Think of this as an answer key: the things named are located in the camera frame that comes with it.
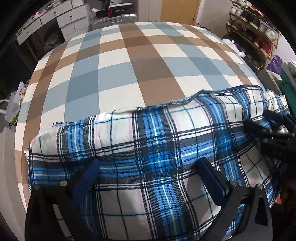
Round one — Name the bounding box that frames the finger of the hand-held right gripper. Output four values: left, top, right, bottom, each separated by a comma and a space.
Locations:
245, 119, 296, 160
264, 109, 296, 130

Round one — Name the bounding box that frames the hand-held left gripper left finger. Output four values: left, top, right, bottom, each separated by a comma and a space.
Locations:
24, 159, 101, 241

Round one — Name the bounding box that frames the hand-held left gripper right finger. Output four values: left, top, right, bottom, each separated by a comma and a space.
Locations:
196, 158, 274, 241

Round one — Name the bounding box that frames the blue plaid shirt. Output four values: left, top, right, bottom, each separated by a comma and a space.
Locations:
24, 85, 292, 241

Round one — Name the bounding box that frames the green garment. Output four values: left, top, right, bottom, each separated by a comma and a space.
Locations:
277, 78, 296, 109

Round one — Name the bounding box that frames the white garment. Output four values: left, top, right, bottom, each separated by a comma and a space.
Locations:
281, 60, 296, 80

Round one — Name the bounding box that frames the purple bag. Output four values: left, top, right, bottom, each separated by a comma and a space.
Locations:
266, 54, 284, 75

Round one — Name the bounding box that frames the wooden shoe rack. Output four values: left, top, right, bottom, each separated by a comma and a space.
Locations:
223, 0, 281, 70

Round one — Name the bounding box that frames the white plastic bag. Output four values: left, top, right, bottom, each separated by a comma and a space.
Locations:
222, 38, 247, 59

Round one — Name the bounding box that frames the collection of sneakers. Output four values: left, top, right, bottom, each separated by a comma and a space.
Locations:
230, 0, 278, 66

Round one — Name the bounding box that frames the white printed shopping bag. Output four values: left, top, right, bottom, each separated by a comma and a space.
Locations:
5, 81, 29, 130

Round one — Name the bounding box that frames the brown blue checked bed sheet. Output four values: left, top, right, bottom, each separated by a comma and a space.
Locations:
14, 21, 263, 209

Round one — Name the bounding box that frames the wooden door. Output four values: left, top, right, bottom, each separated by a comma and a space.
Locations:
161, 0, 201, 24

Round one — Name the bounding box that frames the silver suitcase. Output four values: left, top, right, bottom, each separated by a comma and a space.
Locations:
89, 13, 138, 31

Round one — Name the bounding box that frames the white desk with drawers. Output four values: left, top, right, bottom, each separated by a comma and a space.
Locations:
15, 0, 73, 45

